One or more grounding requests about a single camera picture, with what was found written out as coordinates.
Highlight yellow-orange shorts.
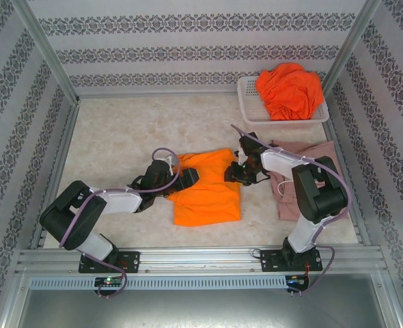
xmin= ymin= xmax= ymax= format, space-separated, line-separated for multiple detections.
xmin=169 ymin=148 xmax=242 ymax=227

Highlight pink shorts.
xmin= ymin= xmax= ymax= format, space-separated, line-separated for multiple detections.
xmin=268 ymin=139 xmax=345 ymax=223

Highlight red-orange shorts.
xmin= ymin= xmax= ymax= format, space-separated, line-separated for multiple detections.
xmin=255 ymin=63 xmax=324 ymax=122

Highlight white plastic perforated basket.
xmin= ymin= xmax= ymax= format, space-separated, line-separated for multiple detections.
xmin=237 ymin=75 xmax=331 ymax=126

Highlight grey sheet metal panel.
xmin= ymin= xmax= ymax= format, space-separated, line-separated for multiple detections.
xmin=0 ymin=273 xmax=403 ymax=328

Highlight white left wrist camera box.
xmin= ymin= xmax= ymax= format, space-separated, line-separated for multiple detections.
xmin=163 ymin=155 xmax=177 ymax=175

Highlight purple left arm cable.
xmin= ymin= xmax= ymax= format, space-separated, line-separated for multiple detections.
xmin=59 ymin=147 xmax=181 ymax=298

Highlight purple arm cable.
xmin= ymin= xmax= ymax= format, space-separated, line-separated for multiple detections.
xmin=231 ymin=124 xmax=352 ymax=297
xmin=59 ymin=147 xmax=181 ymax=298

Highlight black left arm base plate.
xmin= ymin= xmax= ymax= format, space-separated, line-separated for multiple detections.
xmin=78 ymin=251 xmax=141 ymax=274

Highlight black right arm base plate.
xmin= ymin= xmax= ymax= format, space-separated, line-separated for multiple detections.
xmin=259 ymin=249 xmax=322 ymax=273

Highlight aluminium mounting rail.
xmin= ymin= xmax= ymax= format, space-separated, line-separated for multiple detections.
xmin=15 ymin=248 xmax=387 ymax=274

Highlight grey slotted cable duct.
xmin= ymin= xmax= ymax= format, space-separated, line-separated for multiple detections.
xmin=29 ymin=275 xmax=288 ymax=291

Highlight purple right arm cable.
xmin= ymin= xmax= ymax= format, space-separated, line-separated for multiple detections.
xmin=231 ymin=124 xmax=352 ymax=297

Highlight aluminium frame post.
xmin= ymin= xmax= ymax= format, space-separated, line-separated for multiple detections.
xmin=320 ymin=0 xmax=382 ymax=93
xmin=12 ymin=0 xmax=81 ymax=107

